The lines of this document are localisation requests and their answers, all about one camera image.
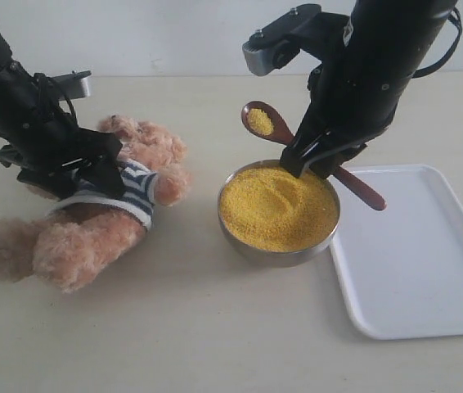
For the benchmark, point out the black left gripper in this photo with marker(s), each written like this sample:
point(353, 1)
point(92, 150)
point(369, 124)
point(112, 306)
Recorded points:
point(45, 135)

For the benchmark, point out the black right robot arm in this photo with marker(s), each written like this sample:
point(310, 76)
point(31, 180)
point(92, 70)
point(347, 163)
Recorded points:
point(389, 27)

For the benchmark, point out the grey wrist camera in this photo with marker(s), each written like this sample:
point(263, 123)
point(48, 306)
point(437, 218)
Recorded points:
point(74, 85)
point(272, 45)

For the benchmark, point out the yellow millet grains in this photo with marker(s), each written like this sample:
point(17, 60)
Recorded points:
point(271, 210)

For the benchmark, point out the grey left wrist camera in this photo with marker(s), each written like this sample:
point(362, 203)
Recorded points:
point(74, 85)

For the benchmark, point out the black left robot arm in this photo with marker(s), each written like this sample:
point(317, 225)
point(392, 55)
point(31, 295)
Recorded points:
point(47, 143)

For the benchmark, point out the brown plush teddy bear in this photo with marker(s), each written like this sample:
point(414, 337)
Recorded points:
point(86, 232)

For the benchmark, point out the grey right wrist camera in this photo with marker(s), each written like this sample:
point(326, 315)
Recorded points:
point(272, 45)

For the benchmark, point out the steel bowl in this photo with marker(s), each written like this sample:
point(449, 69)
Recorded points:
point(268, 258)

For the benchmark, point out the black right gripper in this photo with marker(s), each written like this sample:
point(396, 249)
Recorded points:
point(352, 101)

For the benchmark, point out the dark red wooden spoon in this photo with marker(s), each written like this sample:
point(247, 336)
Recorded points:
point(263, 121)

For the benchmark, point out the white plastic tray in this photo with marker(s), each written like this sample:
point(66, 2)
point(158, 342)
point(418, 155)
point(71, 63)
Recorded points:
point(401, 269)

